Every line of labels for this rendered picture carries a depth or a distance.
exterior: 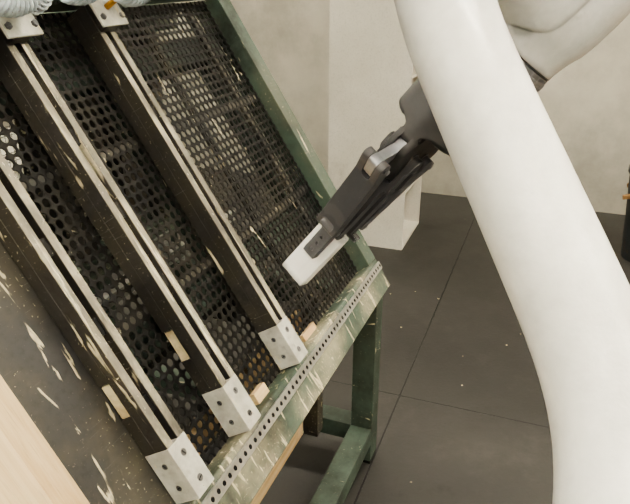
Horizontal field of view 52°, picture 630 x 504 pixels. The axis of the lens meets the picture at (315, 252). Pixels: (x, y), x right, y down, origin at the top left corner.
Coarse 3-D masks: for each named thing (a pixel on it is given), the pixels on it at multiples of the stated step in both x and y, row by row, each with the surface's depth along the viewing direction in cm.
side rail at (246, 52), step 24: (216, 0) 223; (240, 24) 229; (240, 48) 227; (264, 72) 230; (264, 96) 230; (288, 120) 231; (288, 144) 234; (312, 168) 234; (360, 240) 242; (360, 264) 241
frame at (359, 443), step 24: (360, 336) 252; (360, 360) 256; (360, 384) 260; (312, 408) 255; (336, 408) 280; (360, 408) 265; (312, 432) 260; (336, 432) 274; (360, 432) 265; (336, 456) 252; (360, 456) 255; (336, 480) 241
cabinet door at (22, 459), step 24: (0, 384) 114; (0, 408) 112; (0, 432) 111; (24, 432) 114; (0, 456) 109; (24, 456) 112; (48, 456) 116; (0, 480) 108; (24, 480) 111; (48, 480) 114; (72, 480) 118
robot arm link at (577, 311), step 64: (448, 0) 34; (448, 64) 34; (512, 64) 34; (448, 128) 35; (512, 128) 33; (512, 192) 33; (576, 192) 34; (512, 256) 34; (576, 256) 33; (576, 320) 33; (576, 384) 33; (576, 448) 32
